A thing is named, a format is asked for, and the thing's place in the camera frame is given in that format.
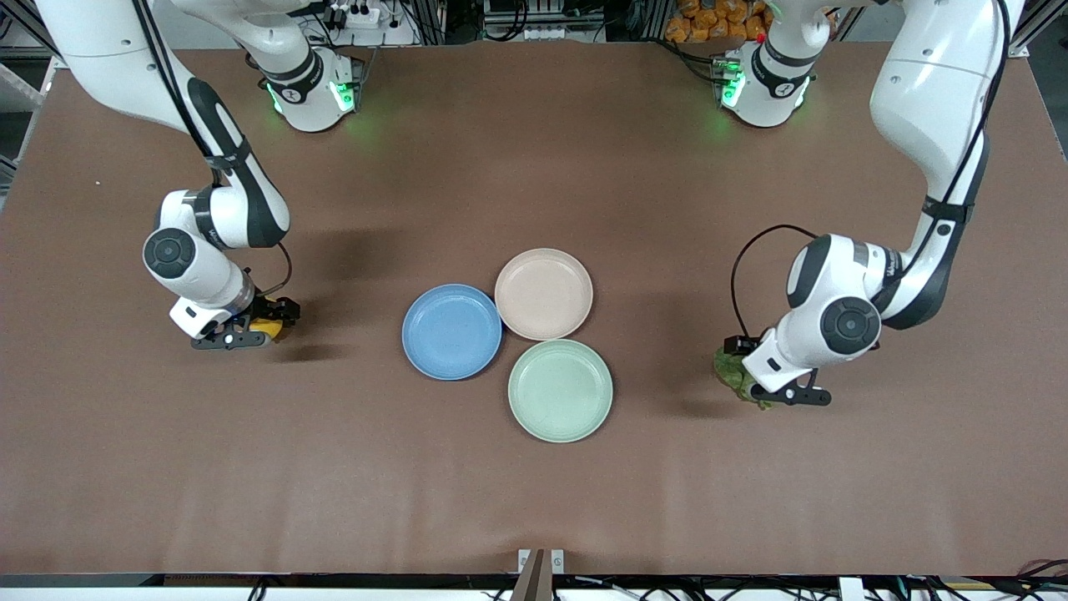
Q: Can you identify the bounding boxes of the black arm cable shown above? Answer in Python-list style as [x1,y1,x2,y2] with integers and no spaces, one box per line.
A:
[132,0,295,300]
[731,0,1012,339]

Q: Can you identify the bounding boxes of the green lettuce leaf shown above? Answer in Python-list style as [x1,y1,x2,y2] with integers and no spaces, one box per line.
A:
[713,346,775,412]

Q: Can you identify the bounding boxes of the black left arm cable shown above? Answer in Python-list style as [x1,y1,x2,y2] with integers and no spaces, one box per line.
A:
[731,0,1012,339]

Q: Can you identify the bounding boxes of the pile of orange items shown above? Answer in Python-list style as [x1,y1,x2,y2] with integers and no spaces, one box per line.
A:
[665,0,773,43]

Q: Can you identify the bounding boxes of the white power strip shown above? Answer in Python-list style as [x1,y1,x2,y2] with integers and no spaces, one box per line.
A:
[321,0,393,30]

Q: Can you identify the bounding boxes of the green round plate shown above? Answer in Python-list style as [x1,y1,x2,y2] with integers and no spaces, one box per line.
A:
[508,338,614,442]

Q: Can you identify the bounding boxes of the beige round plate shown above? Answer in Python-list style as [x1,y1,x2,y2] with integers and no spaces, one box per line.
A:
[494,248,595,341]

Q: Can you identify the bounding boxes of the blue round plate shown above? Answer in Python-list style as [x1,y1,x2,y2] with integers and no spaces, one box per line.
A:
[401,284,504,381]

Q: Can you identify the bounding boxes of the metal table edge bracket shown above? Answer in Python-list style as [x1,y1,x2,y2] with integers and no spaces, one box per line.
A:
[517,548,566,601]

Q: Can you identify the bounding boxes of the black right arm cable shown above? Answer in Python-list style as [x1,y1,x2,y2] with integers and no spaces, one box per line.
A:
[132,0,295,300]

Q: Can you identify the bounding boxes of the aluminium frame profile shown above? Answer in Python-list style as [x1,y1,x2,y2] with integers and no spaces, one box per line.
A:
[0,0,51,69]
[1001,0,1068,59]

